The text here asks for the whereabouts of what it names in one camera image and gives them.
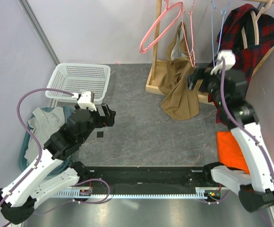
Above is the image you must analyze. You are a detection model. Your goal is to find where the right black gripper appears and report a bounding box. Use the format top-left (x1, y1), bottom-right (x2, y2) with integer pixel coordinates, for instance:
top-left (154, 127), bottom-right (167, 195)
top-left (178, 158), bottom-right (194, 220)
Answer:
top-left (185, 65), bottom-right (228, 105)

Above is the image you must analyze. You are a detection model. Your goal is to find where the red plaid skirt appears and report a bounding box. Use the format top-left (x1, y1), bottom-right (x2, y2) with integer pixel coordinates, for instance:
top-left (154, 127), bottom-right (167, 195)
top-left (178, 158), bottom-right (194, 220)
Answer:
top-left (214, 3), bottom-right (274, 124)

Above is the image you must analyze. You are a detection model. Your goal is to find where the tan brown garment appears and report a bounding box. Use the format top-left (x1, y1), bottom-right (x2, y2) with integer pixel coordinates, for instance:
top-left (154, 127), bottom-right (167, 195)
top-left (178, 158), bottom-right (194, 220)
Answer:
top-left (158, 22), bottom-right (200, 121)

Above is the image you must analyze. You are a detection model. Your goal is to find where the beige wooden hanger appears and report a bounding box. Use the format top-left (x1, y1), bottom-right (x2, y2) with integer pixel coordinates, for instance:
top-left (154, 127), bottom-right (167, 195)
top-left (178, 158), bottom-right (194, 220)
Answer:
top-left (241, 0), bottom-right (273, 49)

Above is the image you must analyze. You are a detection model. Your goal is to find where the thin pink wire hanger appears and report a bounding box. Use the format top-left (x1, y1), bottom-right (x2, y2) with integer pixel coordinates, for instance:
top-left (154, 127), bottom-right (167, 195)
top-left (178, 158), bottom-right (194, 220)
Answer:
top-left (181, 0), bottom-right (196, 67)

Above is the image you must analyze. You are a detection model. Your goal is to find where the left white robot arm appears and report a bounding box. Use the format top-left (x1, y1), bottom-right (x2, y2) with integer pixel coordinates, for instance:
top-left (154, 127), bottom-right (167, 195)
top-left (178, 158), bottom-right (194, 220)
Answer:
top-left (0, 104), bottom-right (116, 225)

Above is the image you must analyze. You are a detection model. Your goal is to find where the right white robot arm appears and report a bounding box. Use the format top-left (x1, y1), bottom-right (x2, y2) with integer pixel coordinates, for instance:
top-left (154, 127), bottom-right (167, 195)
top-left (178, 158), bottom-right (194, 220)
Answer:
top-left (186, 68), bottom-right (274, 212)

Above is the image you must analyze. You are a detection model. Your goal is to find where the thick pink plastic hanger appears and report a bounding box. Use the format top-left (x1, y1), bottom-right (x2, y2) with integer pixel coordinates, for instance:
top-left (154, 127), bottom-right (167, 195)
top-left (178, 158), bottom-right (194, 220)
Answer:
top-left (139, 0), bottom-right (184, 54)

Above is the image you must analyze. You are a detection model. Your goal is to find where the small black square marker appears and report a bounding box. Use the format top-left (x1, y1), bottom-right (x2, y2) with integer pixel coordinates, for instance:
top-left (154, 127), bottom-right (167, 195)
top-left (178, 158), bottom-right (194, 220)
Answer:
top-left (96, 131), bottom-right (104, 138)

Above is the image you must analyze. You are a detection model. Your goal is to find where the grey t-shirt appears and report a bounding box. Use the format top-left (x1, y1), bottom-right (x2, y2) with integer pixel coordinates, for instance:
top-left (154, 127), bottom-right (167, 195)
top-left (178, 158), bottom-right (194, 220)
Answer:
top-left (25, 107), bottom-right (65, 164)

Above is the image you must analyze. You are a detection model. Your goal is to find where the white plastic basket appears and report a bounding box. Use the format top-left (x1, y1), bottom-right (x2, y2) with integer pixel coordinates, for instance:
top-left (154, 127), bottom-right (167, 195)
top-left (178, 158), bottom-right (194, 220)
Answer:
top-left (47, 63), bottom-right (111, 105)

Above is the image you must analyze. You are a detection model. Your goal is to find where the orange garment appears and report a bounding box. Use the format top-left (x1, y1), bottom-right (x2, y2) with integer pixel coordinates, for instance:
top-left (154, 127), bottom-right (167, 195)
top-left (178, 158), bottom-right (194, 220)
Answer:
top-left (216, 131), bottom-right (250, 174)

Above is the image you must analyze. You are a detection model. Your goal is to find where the wooden clothes rack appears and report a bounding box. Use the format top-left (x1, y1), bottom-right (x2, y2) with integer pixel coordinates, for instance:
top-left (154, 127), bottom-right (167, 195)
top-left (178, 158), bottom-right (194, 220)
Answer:
top-left (144, 0), bottom-right (274, 105)

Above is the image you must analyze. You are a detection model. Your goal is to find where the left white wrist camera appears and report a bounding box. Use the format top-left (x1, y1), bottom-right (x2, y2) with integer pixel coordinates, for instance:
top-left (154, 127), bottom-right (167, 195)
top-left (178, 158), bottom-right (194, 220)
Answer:
top-left (72, 91), bottom-right (97, 112)

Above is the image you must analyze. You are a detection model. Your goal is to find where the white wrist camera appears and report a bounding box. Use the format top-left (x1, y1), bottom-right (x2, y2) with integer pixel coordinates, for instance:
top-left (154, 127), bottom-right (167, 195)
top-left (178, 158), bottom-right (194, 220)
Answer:
top-left (210, 50), bottom-right (236, 75)
top-left (72, 91), bottom-right (97, 112)

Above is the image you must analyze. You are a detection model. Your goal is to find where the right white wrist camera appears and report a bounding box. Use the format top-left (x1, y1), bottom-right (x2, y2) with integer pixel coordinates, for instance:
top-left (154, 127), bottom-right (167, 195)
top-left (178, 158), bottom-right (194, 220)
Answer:
top-left (210, 50), bottom-right (236, 75)

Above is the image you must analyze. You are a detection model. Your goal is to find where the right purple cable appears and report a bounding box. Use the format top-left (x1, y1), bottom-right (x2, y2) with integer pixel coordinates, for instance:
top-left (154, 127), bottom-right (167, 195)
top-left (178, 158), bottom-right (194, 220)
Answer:
top-left (218, 59), bottom-right (274, 227)

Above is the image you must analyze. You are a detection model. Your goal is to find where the purple cable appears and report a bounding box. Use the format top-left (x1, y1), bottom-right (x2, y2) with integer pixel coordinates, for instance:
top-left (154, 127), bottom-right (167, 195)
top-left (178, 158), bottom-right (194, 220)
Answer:
top-left (218, 59), bottom-right (274, 227)
top-left (0, 88), bottom-right (76, 227)

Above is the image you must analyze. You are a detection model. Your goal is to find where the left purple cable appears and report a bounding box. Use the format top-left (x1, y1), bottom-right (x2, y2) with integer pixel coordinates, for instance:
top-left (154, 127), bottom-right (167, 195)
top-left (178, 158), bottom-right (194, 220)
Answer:
top-left (0, 88), bottom-right (76, 227)

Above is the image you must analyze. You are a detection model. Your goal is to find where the light blue wire hanger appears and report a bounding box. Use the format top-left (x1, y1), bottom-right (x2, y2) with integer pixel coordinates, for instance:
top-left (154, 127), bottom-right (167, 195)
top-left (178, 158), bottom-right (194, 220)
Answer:
top-left (210, 0), bottom-right (231, 66)

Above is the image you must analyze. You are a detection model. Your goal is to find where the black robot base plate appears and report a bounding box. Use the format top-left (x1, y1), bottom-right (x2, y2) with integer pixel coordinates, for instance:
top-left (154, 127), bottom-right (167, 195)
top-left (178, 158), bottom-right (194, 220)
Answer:
top-left (71, 161), bottom-right (230, 195)

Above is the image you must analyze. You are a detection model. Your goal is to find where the slotted white cable duct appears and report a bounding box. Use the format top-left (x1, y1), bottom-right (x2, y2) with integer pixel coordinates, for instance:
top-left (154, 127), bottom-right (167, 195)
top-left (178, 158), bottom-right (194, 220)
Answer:
top-left (52, 184), bottom-right (228, 199)

